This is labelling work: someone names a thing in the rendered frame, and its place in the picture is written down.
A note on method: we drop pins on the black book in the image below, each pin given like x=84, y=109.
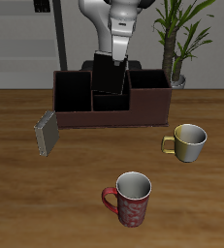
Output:
x=107, y=76

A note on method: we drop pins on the yellow and white mug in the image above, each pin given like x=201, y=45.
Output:
x=189, y=147

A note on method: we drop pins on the green pot plant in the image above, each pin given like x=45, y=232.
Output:
x=169, y=48

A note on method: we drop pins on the grey shelf unit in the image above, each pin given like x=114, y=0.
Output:
x=23, y=42

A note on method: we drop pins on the red patterned mug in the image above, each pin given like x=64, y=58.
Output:
x=133, y=208

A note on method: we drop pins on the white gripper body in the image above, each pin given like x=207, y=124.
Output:
x=120, y=46

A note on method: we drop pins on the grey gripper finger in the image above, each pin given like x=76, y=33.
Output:
x=117, y=63

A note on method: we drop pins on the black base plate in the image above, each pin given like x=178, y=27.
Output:
x=134, y=64

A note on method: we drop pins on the grey book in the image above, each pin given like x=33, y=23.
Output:
x=48, y=134

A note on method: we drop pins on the dark brown desk caddy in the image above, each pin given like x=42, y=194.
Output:
x=142, y=108

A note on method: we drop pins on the black box on shelf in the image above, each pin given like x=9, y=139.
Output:
x=41, y=5

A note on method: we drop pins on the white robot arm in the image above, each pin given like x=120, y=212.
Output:
x=101, y=29

